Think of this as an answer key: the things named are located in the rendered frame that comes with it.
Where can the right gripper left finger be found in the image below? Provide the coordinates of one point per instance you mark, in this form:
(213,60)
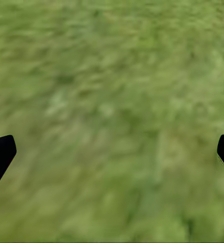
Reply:
(7,153)

